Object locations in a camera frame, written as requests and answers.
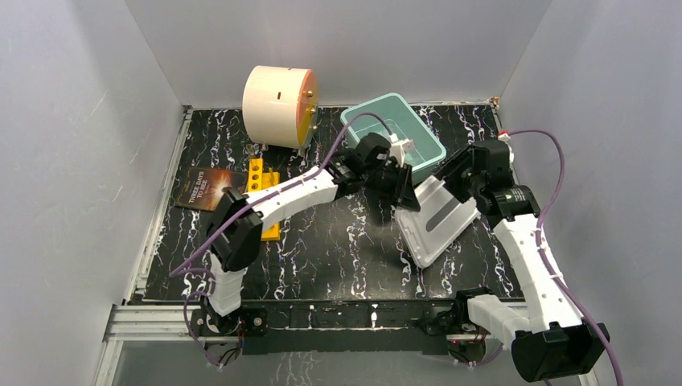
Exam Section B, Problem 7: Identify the white bin lid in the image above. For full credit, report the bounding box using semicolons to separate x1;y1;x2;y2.
395;175;480;269

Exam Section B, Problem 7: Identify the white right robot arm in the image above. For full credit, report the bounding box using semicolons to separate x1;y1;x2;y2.
435;139;610;382

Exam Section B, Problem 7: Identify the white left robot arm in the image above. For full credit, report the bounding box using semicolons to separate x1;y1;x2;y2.
207;133;421;335

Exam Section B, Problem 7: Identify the aluminium frame rail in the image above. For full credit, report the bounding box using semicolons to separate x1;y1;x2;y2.
104;301;534;343

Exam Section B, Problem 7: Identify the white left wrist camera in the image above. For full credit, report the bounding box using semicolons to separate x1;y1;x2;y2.
388;133;415;166

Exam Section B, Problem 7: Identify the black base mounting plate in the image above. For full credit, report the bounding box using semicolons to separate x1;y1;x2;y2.
237;299;474;355

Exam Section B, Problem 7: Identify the yellow test tube rack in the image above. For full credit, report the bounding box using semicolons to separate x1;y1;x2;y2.
246;158;281;242

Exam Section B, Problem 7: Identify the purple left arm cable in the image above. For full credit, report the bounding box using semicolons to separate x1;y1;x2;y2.
169;112;396;368

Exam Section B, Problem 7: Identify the teal plastic bin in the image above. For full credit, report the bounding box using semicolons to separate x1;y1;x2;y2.
340;92;446;185

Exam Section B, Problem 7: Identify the white cylindrical drum device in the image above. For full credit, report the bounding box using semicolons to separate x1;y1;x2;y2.
242;65;319;153

